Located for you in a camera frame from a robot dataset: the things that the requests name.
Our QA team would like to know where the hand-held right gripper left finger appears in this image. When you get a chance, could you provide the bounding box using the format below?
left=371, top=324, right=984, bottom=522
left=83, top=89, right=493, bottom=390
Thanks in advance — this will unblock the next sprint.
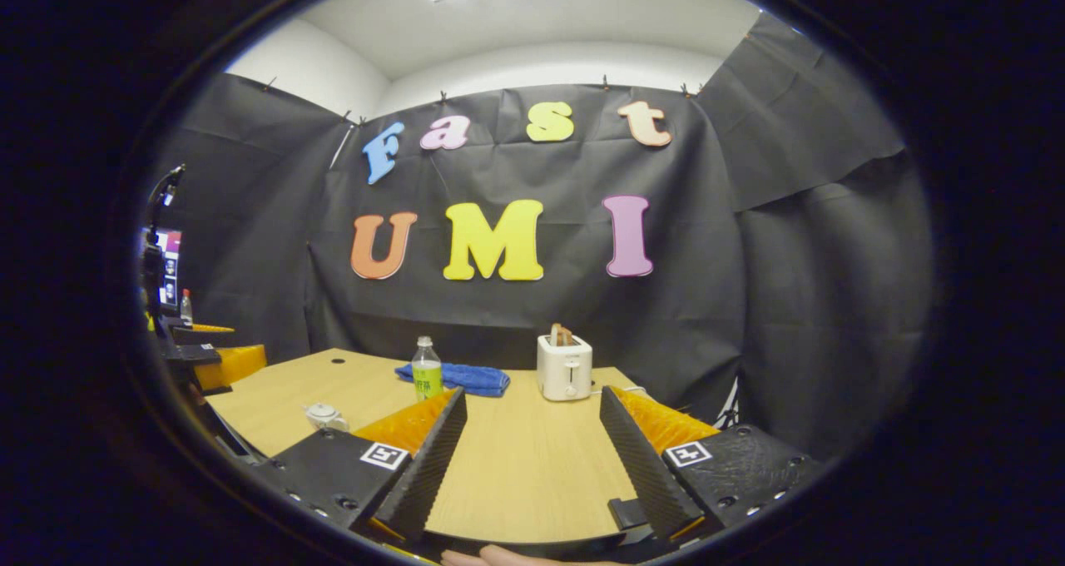
left=250, top=385, right=468, bottom=544

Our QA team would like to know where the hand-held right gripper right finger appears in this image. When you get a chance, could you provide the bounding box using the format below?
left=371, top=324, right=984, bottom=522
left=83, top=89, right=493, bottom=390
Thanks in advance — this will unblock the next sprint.
left=599, top=385, right=825, bottom=542

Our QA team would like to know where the green label water bottle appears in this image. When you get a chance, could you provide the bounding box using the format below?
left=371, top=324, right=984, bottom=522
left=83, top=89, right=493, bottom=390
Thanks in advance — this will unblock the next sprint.
left=411, top=336, right=444, bottom=402

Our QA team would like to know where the white ceramic teacup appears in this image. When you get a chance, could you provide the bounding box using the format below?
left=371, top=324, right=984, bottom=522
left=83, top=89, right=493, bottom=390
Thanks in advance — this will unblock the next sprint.
left=304, top=402, right=351, bottom=434

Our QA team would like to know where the computer monitor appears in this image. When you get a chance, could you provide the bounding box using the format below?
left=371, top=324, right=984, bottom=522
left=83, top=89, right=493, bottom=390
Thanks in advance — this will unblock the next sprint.
left=141, top=227, right=184, bottom=307

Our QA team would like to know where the blue towel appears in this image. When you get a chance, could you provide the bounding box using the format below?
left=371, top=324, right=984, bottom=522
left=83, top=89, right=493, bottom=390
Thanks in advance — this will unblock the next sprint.
left=394, top=362, right=512, bottom=398

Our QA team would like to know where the white toaster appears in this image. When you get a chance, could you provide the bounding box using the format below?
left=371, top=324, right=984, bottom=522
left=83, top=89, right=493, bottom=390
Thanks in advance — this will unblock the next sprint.
left=537, top=334, right=594, bottom=402

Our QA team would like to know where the black backdrop cloth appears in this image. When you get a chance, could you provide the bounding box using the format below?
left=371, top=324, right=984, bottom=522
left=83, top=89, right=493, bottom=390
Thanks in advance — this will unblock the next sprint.
left=146, top=12, right=937, bottom=467

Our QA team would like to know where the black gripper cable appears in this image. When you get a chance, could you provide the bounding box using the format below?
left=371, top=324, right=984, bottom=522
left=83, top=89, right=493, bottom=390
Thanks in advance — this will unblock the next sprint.
left=146, top=164, right=186, bottom=246

